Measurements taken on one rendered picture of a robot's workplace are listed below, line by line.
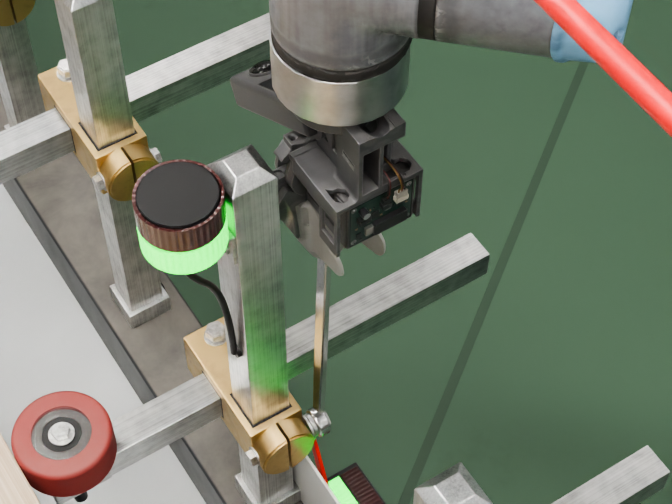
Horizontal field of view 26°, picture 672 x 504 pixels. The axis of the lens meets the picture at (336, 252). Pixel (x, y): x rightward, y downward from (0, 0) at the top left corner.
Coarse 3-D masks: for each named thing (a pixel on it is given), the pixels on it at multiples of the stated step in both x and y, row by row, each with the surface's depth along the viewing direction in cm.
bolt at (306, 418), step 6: (306, 414) 122; (306, 420) 121; (312, 420) 121; (306, 426) 122; (312, 426) 121; (312, 432) 121; (318, 432) 122; (312, 450) 124; (318, 450) 123; (318, 456) 124; (318, 462) 124; (318, 468) 125; (324, 474) 125
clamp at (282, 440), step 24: (192, 336) 124; (192, 360) 125; (216, 360) 123; (216, 384) 122; (240, 408) 120; (288, 408) 120; (240, 432) 121; (264, 432) 119; (288, 432) 119; (264, 456) 119; (288, 456) 120
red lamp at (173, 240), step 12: (216, 180) 95; (132, 192) 94; (132, 204) 94; (216, 216) 94; (144, 228) 94; (156, 228) 93; (168, 228) 93; (180, 228) 93; (192, 228) 93; (204, 228) 93; (216, 228) 94; (156, 240) 94; (168, 240) 93; (180, 240) 93; (192, 240) 94; (204, 240) 94
